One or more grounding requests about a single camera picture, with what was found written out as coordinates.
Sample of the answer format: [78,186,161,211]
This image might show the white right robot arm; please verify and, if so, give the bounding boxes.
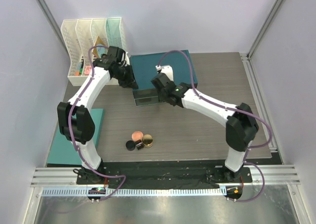
[151,73,259,182]

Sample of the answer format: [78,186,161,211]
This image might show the gold round compact jar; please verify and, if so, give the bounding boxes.
[142,134,153,148]

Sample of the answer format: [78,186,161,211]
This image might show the triangular gold teal card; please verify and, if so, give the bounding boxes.
[92,36,108,58]

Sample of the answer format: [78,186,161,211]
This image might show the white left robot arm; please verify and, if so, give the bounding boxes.
[57,45,138,184]

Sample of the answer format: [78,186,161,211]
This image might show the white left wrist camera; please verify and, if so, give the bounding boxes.
[121,51,130,66]

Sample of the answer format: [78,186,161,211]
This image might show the teal drawer cabinet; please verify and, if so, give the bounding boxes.
[129,49,199,106]

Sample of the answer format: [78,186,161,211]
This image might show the orange green markers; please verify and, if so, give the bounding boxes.
[75,58,84,76]

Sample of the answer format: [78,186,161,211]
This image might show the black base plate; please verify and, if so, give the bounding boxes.
[74,160,253,189]

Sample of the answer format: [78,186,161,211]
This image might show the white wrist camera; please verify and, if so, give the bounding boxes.
[156,65,174,81]
[121,51,130,66]

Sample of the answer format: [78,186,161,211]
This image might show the clear acrylic drawer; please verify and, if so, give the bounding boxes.
[135,96,161,106]
[132,89,158,99]

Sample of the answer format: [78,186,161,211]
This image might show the pink eraser block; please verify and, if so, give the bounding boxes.
[83,66,92,76]

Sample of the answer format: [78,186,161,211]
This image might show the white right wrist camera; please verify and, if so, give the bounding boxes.
[156,65,174,81]

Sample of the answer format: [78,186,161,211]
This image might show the small black jar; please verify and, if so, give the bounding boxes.
[135,140,144,150]

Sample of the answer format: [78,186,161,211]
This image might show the white perforated file organizer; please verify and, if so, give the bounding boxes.
[60,17,129,86]

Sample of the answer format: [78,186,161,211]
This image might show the black round lid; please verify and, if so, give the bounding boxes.
[125,140,136,151]

